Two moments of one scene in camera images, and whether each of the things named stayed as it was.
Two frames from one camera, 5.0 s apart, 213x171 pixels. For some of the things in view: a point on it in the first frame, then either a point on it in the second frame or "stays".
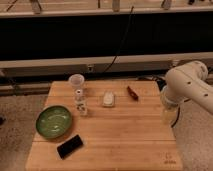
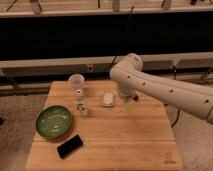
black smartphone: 69,146 stays
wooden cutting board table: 116,126 stays
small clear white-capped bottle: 81,105 stays
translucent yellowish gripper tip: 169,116 -> 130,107
